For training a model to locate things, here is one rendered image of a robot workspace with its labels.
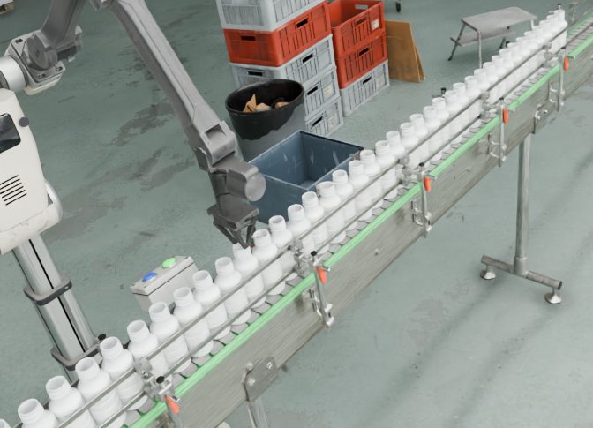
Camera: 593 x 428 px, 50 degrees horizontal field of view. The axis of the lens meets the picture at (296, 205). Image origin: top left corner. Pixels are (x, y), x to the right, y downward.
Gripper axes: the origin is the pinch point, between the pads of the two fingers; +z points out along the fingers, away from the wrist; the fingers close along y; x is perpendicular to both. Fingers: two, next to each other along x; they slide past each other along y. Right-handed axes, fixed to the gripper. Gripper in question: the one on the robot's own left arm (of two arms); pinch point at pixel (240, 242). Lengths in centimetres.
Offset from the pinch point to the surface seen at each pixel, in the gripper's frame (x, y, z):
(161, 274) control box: 13.7, 14.6, 5.7
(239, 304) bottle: 6.9, -3.2, 11.5
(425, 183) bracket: -56, -12, 12
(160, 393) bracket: 34.6, -11.1, 8.8
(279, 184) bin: -50, 42, 24
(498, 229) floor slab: -176, 29, 118
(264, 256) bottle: -3.7, -2.3, 5.6
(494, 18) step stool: -358, 126, 77
